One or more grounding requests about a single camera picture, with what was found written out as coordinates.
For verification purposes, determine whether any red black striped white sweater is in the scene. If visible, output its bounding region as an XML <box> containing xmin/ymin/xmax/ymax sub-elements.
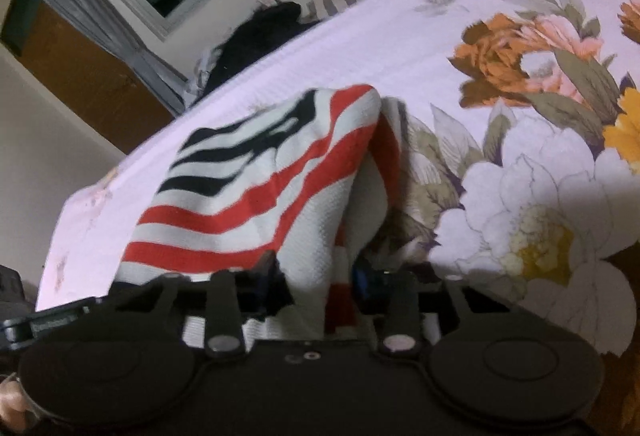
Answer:
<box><xmin>112</xmin><ymin>85</ymin><xmax>416</xmax><ymax>349</ymax></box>

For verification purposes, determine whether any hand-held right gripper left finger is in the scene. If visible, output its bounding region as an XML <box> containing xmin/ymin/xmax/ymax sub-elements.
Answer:
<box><xmin>114</xmin><ymin>255</ymin><xmax>283</xmax><ymax>361</ymax></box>

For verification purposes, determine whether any brown wooden door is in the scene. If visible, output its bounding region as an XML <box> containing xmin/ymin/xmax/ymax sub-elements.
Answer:
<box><xmin>0</xmin><ymin>0</ymin><xmax>173</xmax><ymax>154</ymax></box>

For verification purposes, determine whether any black garment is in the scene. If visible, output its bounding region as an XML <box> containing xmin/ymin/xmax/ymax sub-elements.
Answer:
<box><xmin>207</xmin><ymin>1</ymin><xmax>323</xmax><ymax>92</ymax></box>

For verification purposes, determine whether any person's left hand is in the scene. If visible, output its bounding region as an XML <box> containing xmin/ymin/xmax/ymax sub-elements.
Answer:
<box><xmin>0</xmin><ymin>376</ymin><xmax>30</xmax><ymax>433</ymax></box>

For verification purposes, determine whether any light printed crumpled cloth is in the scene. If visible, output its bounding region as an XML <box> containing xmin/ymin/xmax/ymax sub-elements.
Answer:
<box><xmin>182</xmin><ymin>43</ymin><xmax>226</xmax><ymax>108</ymax></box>

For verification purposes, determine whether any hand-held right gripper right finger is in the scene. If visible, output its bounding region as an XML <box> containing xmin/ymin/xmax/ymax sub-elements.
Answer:
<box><xmin>351</xmin><ymin>265</ymin><xmax>508</xmax><ymax>361</ymax></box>

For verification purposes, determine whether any pink floral bedsheet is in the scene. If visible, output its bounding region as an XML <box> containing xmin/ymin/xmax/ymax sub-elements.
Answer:
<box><xmin>35</xmin><ymin>0</ymin><xmax>640</xmax><ymax>417</ymax></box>

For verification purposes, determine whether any grey curtain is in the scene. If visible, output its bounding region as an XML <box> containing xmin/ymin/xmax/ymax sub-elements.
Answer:
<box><xmin>0</xmin><ymin>0</ymin><xmax>190</xmax><ymax>114</ymax></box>

